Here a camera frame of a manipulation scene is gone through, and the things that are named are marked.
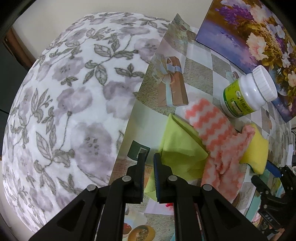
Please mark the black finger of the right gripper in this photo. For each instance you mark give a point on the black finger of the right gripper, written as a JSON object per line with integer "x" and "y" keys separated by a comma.
{"x": 273, "y": 169}
{"x": 261, "y": 187}

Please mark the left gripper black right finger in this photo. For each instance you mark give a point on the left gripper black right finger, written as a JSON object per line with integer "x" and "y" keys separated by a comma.
{"x": 164, "y": 187}

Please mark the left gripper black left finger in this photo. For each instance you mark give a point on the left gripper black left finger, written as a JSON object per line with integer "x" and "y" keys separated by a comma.
{"x": 135, "y": 187}

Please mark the green yellow scouring sponge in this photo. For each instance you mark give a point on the green yellow scouring sponge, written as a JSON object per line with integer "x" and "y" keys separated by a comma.
{"x": 256, "y": 154}

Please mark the lime green cloth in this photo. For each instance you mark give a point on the lime green cloth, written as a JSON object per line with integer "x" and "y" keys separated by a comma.
{"x": 182, "y": 150}

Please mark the white tray with green rim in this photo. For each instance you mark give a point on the white tray with green rim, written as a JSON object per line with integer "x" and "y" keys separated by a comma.
{"x": 274, "y": 184}

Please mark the pink white zigzag cloth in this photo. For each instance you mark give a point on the pink white zigzag cloth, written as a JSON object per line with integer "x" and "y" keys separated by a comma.
{"x": 225, "y": 145}

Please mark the white green pill bottle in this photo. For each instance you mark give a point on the white green pill bottle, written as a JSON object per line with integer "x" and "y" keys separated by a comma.
{"x": 248, "y": 93}

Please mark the floral fleece blanket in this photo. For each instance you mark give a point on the floral fleece blanket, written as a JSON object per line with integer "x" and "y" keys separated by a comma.
{"x": 69, "y": 116}

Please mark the checkered patterned tablecloth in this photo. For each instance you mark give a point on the checkered patterned tablecloth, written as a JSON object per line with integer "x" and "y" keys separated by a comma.
{"x": 206, "y": 74}

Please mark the floral painting canvas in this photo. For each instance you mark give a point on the floral painting canvas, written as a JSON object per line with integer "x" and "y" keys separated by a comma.
{"x": 249, "y": 34}

